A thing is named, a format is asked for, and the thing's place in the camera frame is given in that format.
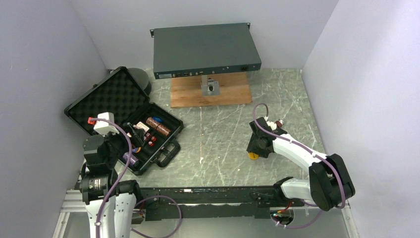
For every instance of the black poker set case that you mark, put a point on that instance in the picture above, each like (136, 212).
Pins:
(120, 94)

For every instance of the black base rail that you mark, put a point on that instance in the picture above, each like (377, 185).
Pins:
(258, 202)

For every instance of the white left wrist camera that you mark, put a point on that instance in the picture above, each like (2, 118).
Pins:
(104, 127)

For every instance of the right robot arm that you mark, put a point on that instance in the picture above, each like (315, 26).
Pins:
(328, 184)

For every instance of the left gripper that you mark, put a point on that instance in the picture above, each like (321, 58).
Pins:
(136, 135)

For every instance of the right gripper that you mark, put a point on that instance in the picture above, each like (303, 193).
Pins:
(252, 147)

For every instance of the black round speaker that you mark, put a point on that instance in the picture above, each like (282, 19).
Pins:
(142, 79)

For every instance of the wooden base board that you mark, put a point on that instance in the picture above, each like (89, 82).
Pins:
(186, 92)

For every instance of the blue button in case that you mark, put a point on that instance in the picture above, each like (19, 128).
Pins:
(158, 119)

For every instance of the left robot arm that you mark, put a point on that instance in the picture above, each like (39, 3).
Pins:
(109, 201)

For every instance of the purple chip stack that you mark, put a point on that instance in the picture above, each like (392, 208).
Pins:
(133, 160)

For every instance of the orange dealer button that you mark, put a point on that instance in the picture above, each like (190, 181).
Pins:
(253, 156)

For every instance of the dark teal rack device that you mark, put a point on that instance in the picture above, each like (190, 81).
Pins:
(203, 50)

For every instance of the playing card deck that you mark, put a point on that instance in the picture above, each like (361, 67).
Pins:
(143, 126)

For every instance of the orange black chip stack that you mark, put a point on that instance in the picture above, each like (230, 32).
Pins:
(152, 123)

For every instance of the metal stand post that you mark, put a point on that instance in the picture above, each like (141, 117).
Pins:
(209, 86)

